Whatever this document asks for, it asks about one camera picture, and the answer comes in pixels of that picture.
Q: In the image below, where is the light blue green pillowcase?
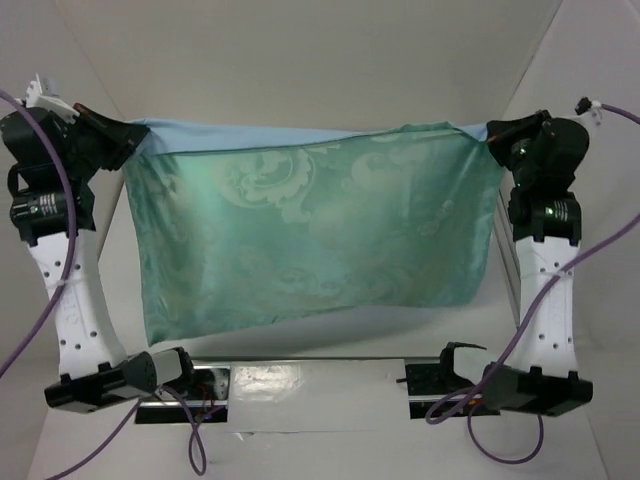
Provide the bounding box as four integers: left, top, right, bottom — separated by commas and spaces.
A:
123, 118, 504, 344

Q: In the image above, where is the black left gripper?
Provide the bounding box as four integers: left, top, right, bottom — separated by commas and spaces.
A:
59, 103, 147, 180

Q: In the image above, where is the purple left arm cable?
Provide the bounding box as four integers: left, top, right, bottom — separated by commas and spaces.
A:
0, 89, 209, 480

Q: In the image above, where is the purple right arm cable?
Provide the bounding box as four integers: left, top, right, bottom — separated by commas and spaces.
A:
424, 102, 640, 464

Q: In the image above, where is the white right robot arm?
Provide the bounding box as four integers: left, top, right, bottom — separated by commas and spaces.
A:
427, 110, 593, 424

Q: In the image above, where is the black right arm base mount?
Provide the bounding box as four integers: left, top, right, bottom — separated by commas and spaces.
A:
396, 342, 498, 419

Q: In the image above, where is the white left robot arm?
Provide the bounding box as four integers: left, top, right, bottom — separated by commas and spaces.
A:
1, 102, 198, 413

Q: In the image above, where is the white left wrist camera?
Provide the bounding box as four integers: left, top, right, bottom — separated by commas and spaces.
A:
24, 74, 79, 123

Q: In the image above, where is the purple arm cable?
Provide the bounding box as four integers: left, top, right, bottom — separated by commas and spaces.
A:
0, 89, 209, 480
424, 102, 640, 464

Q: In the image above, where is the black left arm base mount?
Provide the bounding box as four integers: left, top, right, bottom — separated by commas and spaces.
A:
135, 362, 231, 425

